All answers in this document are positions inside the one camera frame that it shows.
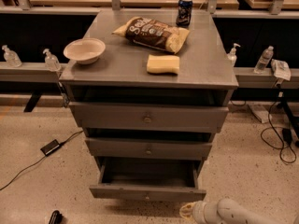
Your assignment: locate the right sanitizer bottle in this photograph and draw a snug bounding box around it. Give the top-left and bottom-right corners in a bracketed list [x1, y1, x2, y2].
[227, 43, 240, 66]

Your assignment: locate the white packet on shelf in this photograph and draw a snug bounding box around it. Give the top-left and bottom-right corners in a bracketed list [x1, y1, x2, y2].
[271, 59, 291, 81]

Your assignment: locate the far left sanitizer bottle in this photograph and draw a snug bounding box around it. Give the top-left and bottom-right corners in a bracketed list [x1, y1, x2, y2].
[2, 45, 22, 67]

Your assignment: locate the grey drawer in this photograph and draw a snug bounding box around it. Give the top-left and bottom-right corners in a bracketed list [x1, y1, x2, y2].
[86, 138, 212, 161]
[90, 157, 206, 202]
[70, 102, 228, 133]

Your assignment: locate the brown chip bag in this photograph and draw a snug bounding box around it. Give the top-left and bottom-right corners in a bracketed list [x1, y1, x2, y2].
[113, 17, 190, 54]

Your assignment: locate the grey top drawer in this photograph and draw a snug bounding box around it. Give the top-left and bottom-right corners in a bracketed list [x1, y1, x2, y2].
[70, 102, 228, 133]

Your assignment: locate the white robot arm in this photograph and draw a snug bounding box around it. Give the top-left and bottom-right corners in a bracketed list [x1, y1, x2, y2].
[179, 198, 281, 224]

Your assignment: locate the black cable right floor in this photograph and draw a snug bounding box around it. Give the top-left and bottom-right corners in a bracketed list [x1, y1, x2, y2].
[260, 87, 298, 165]

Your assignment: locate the yellow sponge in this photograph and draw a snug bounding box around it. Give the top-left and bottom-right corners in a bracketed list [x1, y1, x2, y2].
[147, 55, 180, 75]

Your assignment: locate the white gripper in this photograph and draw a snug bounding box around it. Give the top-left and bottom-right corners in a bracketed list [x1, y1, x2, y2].
[179, 201, 219, 224]

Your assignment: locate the clear water bottle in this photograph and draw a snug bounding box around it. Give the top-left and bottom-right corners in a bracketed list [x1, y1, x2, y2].
[253, 46, 274, 74]

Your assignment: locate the black object on floor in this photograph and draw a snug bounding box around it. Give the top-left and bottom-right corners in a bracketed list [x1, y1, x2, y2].
[49, 210, 63, 224]

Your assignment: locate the white bowl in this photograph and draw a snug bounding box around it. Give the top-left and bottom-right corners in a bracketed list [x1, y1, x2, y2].
[64, 38, 106, 64]

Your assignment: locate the grey middle drawer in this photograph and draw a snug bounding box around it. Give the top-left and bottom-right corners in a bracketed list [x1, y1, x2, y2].
[86, 138, 212, 161]

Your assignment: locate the black cable on floor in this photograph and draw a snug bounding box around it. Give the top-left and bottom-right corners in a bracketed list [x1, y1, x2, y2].
[0, 130, 84, 192]

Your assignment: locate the black power adapter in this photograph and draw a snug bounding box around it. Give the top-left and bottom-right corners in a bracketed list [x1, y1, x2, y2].
[40, 139, 60, 157]

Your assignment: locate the grey drawer cabinet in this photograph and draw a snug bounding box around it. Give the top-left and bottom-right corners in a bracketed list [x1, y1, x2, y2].
[59, 8, 240, 173]

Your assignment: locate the sanitizer bottle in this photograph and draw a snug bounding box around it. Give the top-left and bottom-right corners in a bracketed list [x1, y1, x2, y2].
[2, 45, 22, 67]
[43, 49, 62, 72]
[227, 43, 240, 66]

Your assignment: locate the grey bottom drawer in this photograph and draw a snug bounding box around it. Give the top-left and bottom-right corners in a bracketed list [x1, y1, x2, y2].
[90, 157, 206, 202]

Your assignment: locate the blue soda can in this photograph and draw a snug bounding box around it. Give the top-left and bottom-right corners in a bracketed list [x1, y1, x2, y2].
[176, 0, 192, 26]

